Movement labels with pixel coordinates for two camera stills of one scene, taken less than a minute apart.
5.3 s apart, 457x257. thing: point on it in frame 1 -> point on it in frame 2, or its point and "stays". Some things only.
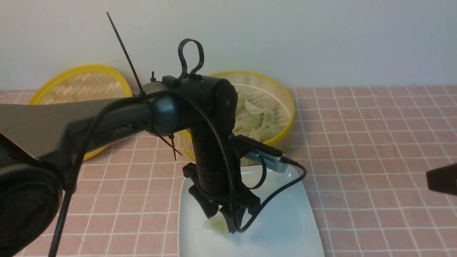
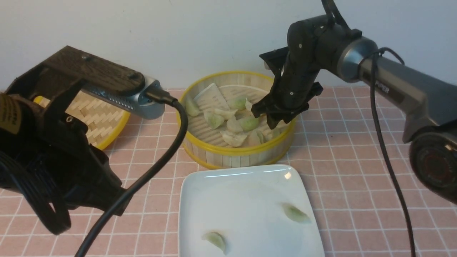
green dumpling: (217, 223) -> (216, 238)
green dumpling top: (241, 103) stays
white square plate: (285, 225) stays
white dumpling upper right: (252, 109) stays
